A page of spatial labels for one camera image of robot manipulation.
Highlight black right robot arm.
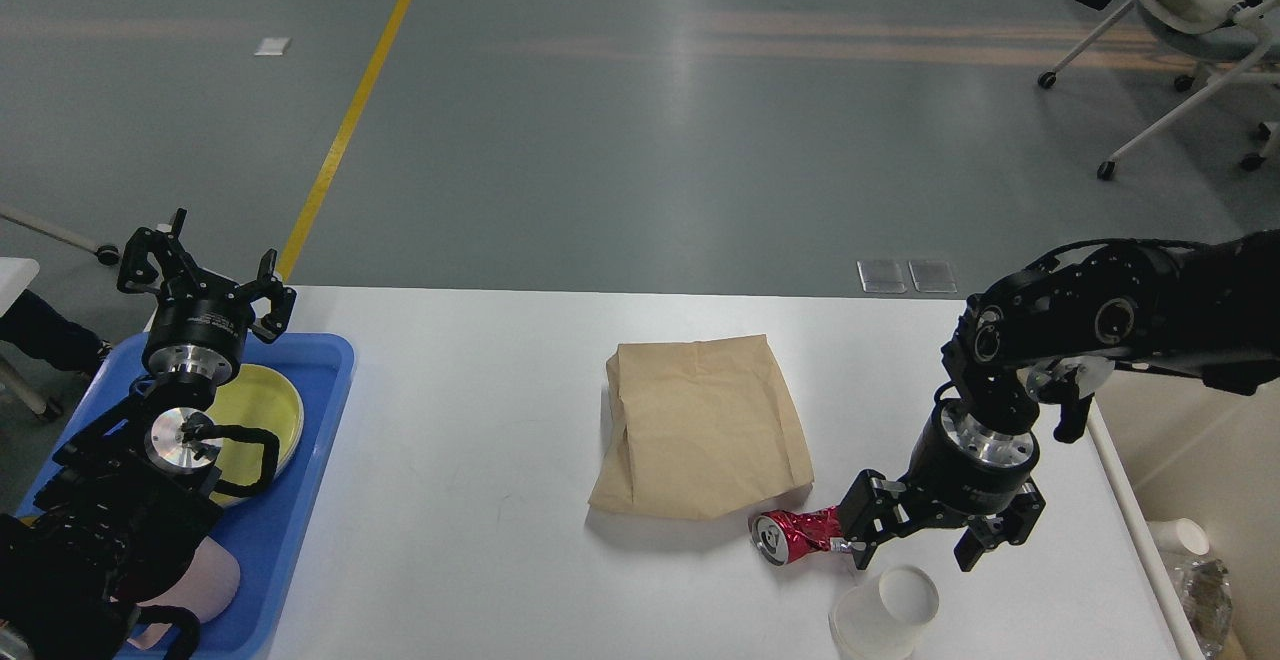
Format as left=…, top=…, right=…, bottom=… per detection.
left=836, top=230, right=1279, bottom=572

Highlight brown paper bag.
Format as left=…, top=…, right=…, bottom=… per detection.
left=589, top=335, right=815, bottom=522

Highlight white office chair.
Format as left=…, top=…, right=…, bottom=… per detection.
left=1037, top=0, right=1277, bottom=182

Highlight floor outlet plates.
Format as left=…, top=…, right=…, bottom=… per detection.
left=856, top=258, right=959, bottom=295

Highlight white paper cup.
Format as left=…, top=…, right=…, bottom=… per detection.
left=828, top=565, right=940, bottom=659
left=1146, top=518, right=1211, bottom=568

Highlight aluminium foil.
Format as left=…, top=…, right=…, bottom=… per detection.
left=1170, top=558, right=1234, bottom=659

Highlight blue plastic tray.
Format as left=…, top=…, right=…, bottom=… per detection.
left=56, top=333, right=355, bottom=659

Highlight white chair leg with caster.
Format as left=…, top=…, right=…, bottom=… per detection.
left=1, top=203, right=120, bottom=267

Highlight pink mug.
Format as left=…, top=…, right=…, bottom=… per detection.
left=140, top=538, right=241, bottom=629

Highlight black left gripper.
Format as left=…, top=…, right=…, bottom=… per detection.
left=116, top=208, right=297, bottom=386

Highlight beige plastic bin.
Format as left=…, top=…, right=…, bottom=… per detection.
left=1094, top=370, right=1279, bottom=659

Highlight yellow plate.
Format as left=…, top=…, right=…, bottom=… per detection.
left=205, top=365, right=305, bottom=483

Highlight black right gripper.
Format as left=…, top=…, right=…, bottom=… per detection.
left=836, top=402, right=1044, bottom=572

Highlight brown napkin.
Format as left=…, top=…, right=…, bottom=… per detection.
left=1185, top=581, right=1234, bottom=657

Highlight white paper cup in bin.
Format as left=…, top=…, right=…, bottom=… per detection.
left=1146, top=518, right=1211, bottom=568

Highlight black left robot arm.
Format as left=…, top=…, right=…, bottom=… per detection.
left=1, top=208, right=296, bottom=659

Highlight crushed red soda can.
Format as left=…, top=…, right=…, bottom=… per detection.
left=748, top=507, right=867, bottom=567

